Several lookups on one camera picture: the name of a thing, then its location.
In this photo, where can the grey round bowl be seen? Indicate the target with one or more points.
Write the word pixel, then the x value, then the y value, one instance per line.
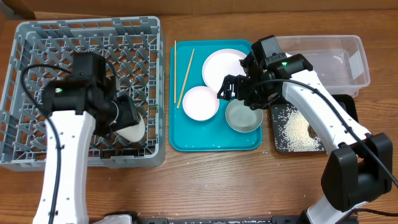
pixel 241 118

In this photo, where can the brown food scrap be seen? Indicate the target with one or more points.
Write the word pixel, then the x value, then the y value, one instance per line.
pixel 311 132

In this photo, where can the pink bowl with rice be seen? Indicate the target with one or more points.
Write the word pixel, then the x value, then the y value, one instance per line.
pixel 200 103

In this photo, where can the large white round plate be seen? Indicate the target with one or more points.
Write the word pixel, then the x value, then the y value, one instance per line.
pixel 220 64

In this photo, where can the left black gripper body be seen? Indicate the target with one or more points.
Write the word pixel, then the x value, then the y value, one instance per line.
pixel 126 114

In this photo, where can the clear plastic waste bin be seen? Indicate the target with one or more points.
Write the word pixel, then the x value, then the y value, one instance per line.
pixel 339 60

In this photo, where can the right wooden chopstick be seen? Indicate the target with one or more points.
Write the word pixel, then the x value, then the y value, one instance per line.
pixel 185 79

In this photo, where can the grey plastic dishwasher rack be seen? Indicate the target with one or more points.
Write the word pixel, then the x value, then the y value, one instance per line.
pixel 43 50

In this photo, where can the small white cup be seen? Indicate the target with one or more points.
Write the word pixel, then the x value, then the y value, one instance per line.
pixel 133 133

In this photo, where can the black food waste tray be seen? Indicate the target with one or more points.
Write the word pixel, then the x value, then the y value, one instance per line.
pixel 280 130

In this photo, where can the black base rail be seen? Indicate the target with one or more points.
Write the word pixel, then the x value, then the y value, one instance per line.
pixel 133 218

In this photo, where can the left wooden chopstick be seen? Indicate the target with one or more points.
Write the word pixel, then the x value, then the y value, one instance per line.
pixel 175 71

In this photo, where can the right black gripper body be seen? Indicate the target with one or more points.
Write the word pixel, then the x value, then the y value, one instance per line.
pixel 237 88

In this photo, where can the teal plastic serving tray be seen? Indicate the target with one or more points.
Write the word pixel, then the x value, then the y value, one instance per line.
pixel 188 135

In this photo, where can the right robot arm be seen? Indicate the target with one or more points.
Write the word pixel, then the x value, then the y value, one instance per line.
pixel 359 167

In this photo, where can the wooden chopstick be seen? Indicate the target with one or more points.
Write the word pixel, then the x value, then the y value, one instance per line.
pixel 175 71
pixel 185 79

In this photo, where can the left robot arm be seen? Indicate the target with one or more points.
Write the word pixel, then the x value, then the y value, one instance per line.
pixel 75 108

